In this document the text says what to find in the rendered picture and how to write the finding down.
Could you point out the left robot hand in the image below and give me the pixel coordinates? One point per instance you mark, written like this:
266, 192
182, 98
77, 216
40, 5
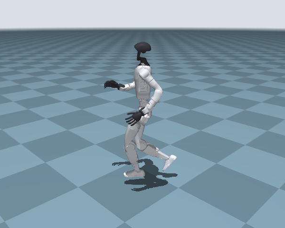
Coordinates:
135, 117

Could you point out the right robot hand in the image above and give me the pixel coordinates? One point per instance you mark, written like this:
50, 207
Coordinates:
113, 84

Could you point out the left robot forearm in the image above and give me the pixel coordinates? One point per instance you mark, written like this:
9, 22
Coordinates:
154, 100

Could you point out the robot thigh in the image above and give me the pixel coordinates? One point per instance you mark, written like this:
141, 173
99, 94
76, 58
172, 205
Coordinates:
131, 131
140, 143

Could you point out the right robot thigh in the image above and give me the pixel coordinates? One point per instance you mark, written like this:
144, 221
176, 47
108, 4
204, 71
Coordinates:
140, 143

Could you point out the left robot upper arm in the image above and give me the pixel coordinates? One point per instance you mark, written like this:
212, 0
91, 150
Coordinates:
146, 76

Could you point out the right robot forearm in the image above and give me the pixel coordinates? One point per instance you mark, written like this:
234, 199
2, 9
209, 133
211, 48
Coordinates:
128, 87

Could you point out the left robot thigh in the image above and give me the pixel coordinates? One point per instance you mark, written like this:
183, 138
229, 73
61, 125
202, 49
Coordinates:
131, 131

